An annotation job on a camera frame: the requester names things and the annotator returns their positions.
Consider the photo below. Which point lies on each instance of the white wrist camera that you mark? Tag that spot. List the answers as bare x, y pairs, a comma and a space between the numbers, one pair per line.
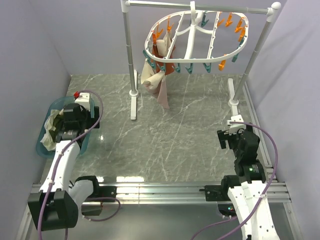
235, 123
83, 99

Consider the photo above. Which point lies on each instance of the white metal drying rack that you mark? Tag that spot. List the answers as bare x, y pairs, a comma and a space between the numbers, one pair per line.
270, 13

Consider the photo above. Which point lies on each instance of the rust orange hanging underwear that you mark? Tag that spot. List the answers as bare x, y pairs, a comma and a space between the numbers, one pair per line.
160, 50

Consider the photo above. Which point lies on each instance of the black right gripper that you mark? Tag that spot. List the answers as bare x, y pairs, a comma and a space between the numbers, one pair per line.
223, 135

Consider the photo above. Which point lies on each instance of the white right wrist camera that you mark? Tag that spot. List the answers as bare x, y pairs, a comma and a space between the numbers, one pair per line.
235, 123

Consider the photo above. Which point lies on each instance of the beige hanging underwear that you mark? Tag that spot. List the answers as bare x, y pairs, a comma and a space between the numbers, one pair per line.
151, 78

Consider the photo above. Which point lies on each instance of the aluminium mounting rail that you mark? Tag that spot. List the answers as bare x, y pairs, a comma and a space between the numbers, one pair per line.
180, 193

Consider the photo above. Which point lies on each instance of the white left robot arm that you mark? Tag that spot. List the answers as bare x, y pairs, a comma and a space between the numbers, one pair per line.
56, 206

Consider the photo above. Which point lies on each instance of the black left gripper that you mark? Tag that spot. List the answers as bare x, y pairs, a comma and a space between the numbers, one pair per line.
92, 121

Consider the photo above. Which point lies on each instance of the cream underwear in basket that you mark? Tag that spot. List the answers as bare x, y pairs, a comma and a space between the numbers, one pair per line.
50, 127

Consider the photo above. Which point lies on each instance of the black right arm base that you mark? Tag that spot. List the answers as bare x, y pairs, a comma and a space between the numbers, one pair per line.
215, 193

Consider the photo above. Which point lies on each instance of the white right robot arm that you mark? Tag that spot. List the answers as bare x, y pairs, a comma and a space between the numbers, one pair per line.
247, 189

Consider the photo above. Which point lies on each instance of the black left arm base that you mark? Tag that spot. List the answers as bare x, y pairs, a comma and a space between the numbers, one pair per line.
105, 192

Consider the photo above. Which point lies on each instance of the pink hanging cloth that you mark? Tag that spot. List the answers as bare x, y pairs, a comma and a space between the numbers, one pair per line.
162, 97

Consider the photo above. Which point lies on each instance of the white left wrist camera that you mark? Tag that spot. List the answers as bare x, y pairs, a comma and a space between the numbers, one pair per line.
83, 99

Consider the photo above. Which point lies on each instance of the white oval clip hanger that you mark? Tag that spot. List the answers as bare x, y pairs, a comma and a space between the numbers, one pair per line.
195, 42

